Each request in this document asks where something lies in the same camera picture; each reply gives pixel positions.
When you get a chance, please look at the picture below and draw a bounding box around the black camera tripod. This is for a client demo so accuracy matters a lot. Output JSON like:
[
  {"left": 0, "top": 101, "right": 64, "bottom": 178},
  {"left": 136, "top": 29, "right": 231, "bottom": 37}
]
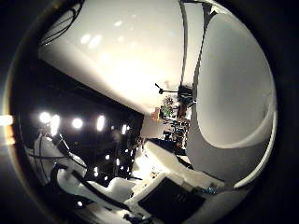
[{"left": 154, "top": 81, "right": 180, "bottom": 95}]

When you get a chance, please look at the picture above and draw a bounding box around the teal aluminium bar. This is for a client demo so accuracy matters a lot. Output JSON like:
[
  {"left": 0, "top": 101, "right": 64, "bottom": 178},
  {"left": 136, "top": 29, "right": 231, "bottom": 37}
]
[{"left": 202, "top": 185, "right": 225, "bottom": 195}]

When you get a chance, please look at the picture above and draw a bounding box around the black cable bundle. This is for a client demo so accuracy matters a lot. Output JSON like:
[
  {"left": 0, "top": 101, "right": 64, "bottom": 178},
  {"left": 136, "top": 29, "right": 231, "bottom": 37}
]
[{"left": 38, "top": 0, "right": 87, "bottom": 48}]

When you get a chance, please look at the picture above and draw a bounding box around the cluttered storage shelf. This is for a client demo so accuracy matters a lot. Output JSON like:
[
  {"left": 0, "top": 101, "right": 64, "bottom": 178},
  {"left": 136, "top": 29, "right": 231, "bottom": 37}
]
[{"left": 150, "top": 85, "right": 195, "bottom": 147}]

